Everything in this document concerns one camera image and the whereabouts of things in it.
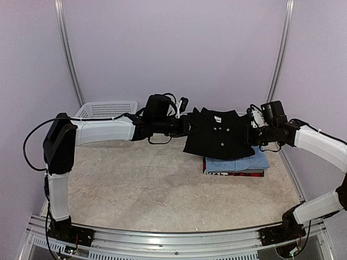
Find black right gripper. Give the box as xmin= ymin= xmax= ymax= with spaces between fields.
xmin=239 ymin=123 xmax=277 ymax=146

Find light blue shirt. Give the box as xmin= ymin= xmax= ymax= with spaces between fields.
xmin=206 ymin=146 xmax=270 ymax=172

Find left aluminium corner post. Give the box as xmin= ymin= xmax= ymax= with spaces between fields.
xmin=54 ymin=0 xmax=85 ymax=107

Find red black plaid shirt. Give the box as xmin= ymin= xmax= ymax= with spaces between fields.
xmin=203 ymin=158 xmax=265 ymax=177

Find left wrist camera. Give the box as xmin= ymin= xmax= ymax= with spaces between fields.
xmin=175 ymin=97 xmax=189 ymax=119

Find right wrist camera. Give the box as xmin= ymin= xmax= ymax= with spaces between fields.
xmin=247 ymin=106 xmax=265 ymax=128

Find grey printed folded shirt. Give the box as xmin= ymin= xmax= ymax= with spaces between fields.
xmin=203 ymin=170 xmax=265 ymax=177

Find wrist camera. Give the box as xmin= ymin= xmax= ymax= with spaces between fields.
xmin=175 ymin=97 xmax=189 ymax=119
xmin=247 ymin=106 xmax=265 ymax=128

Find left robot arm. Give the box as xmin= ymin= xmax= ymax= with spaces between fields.
xmin=41 ymin=93 xmax=189 ymax=241

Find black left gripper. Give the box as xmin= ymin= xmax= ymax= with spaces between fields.
xmin=154 ymin=114 xmax=201 ymax=138

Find white perforated plastic basket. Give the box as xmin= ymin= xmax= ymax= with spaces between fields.
xmin=74 ymin=101 xmax=138 ymax=119

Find aluminium corner post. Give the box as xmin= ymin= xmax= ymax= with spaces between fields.
xmin=54 ymin=0 xmax=85 ymax=107
xmin=266 ymin=0 xmax=295 ymax=102

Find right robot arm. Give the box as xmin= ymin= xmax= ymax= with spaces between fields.
xmin=247 ymin=101 xmax=346 ymax=241

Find right aluminium corner post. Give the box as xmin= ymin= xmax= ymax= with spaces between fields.
xmin=266 ymin=0 xmax=295 ymax=102

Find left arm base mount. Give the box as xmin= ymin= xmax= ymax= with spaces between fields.
xmin=48 ymin=217 xmax=94 ymax=247

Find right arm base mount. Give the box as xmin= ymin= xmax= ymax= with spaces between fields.
xmin=259 ymin=206 xmax=306 ymax=246

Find black long sleeve shirt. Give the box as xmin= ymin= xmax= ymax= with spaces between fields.
xmin=183 ymin=108 xmax=255 ymax=160

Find aluminium front rail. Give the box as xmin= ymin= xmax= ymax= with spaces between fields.
xmin=16 ymin=216 xmax=334 ymax=259

